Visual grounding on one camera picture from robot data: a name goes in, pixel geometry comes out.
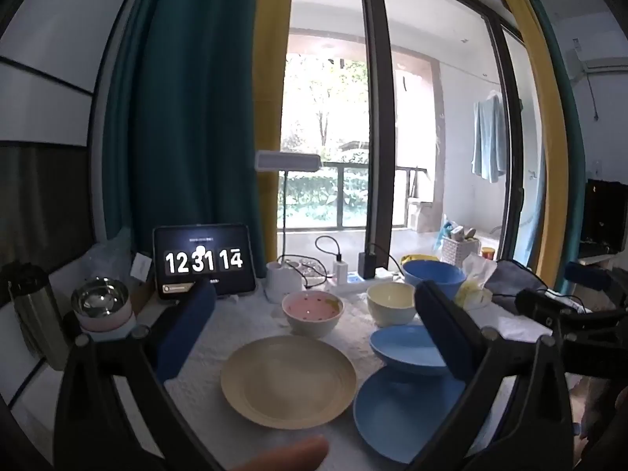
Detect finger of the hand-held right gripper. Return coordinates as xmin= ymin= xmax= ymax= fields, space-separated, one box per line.
xmin=515 ymin=288 xmax=590 ymax=327
xmin=563 ymin=261 xmax=628 ymax=300

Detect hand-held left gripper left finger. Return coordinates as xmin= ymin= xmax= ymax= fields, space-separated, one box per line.
xmin=54 ymin=281 xmax=231 ymax=471

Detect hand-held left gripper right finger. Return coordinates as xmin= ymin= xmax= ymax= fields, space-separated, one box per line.
xmin=407 ymin=279 xmax=575 ymax=471

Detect pink strawberry bowl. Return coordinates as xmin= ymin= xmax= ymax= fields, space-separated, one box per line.
xmin=281 ymin=290 xmax=344 ymax=338

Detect small blue bowl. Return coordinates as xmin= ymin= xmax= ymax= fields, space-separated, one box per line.
xmin=369 ymin=325 xmax=455 ymax=376

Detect grey folded cloth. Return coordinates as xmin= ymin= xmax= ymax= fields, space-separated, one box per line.
xmin=483 ymin=259 xmax=550 ymax=307

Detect black monitor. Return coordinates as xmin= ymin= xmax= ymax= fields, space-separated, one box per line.
xmin=579 ymin=179 xmax=628 ymax=256

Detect cream bowl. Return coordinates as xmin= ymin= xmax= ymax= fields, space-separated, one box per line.
xmin=366 ymin=282 xmax=418 ymax=328

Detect black tablet clock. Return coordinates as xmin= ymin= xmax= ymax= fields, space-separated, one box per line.
xmin=153 ymin=224 xmax=257 ymax=300

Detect yellow tissue pack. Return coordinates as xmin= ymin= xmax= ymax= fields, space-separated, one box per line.
xmin=454 ymin=254 xmax=497 ymax=311

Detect white card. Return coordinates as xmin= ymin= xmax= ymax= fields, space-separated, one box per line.
xmin=131 ymin=252 xmax=152 ymax=285

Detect large blue plate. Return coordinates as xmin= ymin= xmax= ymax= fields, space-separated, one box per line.
xmin=353 ymin=367 xmax=469 ymax=464

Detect white woven basket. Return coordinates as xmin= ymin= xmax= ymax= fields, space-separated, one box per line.
xmin=440 ymin=235 xmax=480 ymax=263

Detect stainless steel bowl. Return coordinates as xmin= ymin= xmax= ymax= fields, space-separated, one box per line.
xmin=71 ymin=279 xmax=131 ymax=315

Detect white power strip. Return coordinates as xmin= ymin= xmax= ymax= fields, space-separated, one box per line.
xmin=326 ymin=275 xmax=393 ymax=294

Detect clear plastic bag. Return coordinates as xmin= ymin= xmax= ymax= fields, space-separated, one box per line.
xmin=86 ymin=228 xmax=148 ymax=285

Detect cream plate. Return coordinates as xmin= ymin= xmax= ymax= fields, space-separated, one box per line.
xmin=220 ymin=335 xmax=357 ymax=429

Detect teal curtain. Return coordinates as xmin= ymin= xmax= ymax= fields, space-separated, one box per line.
xmin=100 ymin=0 xmax=266 ymax=276
xmin=522 ymin=0 xmax=587 ymax=295

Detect white balcony box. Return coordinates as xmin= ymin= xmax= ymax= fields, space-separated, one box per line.
xmin=407 ymin=199 xmax=435 ymax=230

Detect metal thermos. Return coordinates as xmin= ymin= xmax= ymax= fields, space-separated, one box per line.
xmin=2 ymin=262 xmax=69 ymax=371

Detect light blue hanging towel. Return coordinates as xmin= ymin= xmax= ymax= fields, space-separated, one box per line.
xmin=472 ymin=95 xmax=507 ymax=184

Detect yellow curtain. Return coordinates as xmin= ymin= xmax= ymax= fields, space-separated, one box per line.
xmin=252 ymin=0 xmax=295 ymax=266
xmin=491 ymin=0 xmax=570 ymax=280

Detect white desk lamp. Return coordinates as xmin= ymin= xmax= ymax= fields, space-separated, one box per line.
xmin=255 ymin=150 xmax=322 ymax=303

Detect balcony railing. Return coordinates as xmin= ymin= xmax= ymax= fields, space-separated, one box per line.
xmin=282 ymin=162 xmax=427 ymax=229

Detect white air conditioner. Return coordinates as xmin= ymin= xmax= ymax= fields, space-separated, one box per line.
xmin=564 ymin=46 xmax=628 ymax=79

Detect dark window frame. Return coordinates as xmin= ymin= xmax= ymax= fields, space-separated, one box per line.
xmin=358 ymin=0 xmax=398 ymax=276

